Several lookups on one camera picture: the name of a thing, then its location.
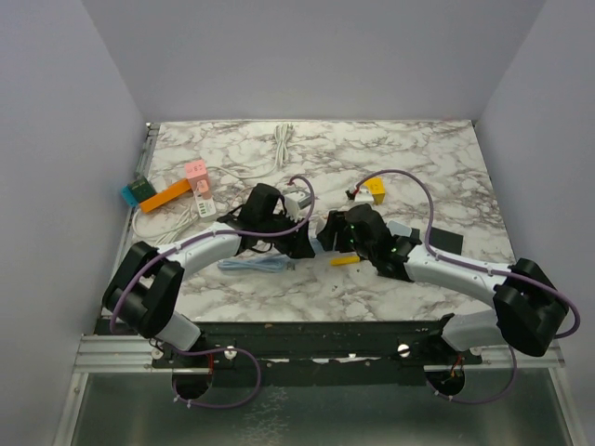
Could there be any black flat block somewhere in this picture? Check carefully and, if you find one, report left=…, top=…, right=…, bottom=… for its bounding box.
left=429, top=227, right=464, bottom=255

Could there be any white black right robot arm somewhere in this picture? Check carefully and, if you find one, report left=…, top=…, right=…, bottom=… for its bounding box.
left=316, top=204, right=569, bottom=363

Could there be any light blue power strip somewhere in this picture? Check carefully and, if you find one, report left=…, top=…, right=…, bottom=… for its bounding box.
left=310, top=238, right=324, bottom=255

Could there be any teal blue plug block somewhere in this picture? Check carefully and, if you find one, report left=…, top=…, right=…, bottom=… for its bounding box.
left=121, top=176, right=156, bottom=207

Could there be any yellow cube socket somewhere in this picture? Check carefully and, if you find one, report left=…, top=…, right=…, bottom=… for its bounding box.
left=364, top=177, right=386, bottom=205

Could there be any orange power strip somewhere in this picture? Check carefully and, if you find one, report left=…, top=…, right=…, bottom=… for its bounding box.
left=139, top=179, right=192, bottom=214

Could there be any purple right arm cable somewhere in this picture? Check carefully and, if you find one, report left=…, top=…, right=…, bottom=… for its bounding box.
left=350, top=168, right=582, bottom=405

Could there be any white coiled cable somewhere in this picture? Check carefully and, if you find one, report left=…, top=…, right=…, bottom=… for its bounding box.
left=206, top=122, right=296, bottom=180

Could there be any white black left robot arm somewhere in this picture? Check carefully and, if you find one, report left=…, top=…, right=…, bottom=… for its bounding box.
left=102, top=183, right=315, bottom=367

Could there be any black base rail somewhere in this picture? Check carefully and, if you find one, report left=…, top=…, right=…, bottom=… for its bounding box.
left=148, top=320, right=510, bottom=398

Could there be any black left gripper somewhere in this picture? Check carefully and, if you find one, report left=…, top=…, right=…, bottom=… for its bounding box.
left=258, top=208, right=312, bottom=258

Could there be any white cable bundle left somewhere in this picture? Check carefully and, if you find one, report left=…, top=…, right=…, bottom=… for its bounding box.
left=131, top=203, right=199, bottom=248

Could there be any yellow handled screwdriver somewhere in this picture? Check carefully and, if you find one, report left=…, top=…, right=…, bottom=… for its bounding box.
left=330, top=256, right=361, bottom=266

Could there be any white tiger cube socket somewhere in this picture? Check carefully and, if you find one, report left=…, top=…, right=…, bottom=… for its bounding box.
left=284, top=190, right=311, bottom=217

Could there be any white green usb charger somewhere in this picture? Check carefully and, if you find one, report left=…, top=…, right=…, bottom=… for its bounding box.
left=193, top=190, right=218, bottom=222

